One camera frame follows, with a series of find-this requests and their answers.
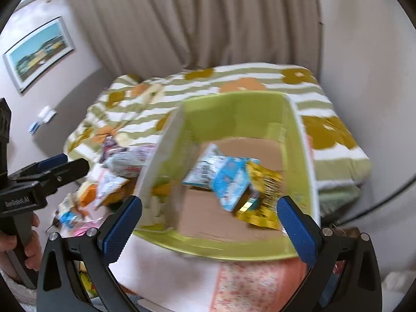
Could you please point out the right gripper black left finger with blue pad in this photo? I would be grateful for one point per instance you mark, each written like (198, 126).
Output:
(59, 286)

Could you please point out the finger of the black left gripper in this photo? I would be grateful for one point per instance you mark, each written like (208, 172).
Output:
(64, 174)

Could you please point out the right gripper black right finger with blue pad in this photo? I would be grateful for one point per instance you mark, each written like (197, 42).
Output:
(343, 273)

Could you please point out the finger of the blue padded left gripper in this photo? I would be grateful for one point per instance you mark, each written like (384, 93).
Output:
(42, 166)

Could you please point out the red white shrimp snack bag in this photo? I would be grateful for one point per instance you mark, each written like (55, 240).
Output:
(129, 162)

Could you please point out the yellow cocoa pillows snack bag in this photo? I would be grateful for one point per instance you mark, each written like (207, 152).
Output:
(266, 188)

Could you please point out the dark purple chocolate snack bag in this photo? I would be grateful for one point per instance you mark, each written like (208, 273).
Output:
(109, 148)

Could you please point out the person's left hand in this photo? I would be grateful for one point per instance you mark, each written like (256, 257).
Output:
(20, 227)

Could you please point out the orange cream snack bag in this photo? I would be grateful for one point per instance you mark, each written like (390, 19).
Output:
(88, 193)

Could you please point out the pink snack bag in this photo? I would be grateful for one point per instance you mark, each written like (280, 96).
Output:
(79, 231)

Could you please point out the green striped floral duvet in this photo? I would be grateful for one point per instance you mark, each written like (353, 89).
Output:
(247, 99)

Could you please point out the framed landscape picture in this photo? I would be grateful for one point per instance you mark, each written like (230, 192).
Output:
(36, 52)

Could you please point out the white blue snack bag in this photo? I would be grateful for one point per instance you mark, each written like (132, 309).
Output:
(206, 168)

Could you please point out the green cardboard storage box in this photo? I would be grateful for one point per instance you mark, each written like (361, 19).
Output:
(191, 220)

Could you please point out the light blue snack bag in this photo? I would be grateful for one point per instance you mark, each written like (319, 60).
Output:
(232, 181)

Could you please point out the beige curtain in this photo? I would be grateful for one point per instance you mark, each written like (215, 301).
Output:
(150, 38)

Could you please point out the blue white wall socket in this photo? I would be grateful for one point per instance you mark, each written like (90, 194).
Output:
(34, 127)

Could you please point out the white wall switch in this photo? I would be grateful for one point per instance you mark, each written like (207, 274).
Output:
(46, 114)

